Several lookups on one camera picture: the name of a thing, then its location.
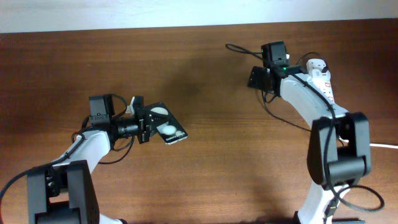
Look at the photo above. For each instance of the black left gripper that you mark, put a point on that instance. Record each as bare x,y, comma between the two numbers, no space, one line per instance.
143,129

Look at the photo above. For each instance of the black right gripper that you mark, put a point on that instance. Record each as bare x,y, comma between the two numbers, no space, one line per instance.
254,79

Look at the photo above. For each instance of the black Galaxy flip phone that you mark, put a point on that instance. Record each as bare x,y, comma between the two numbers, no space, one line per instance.
164,123

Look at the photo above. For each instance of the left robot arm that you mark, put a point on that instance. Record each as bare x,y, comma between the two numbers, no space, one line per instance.
62,191

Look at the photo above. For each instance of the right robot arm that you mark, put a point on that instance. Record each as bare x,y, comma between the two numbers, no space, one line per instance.
339,152

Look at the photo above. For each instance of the white USB charger plug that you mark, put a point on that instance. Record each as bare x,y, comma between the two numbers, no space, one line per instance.
316,67

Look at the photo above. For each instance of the white power strip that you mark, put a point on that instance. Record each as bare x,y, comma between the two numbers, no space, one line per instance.
323,83

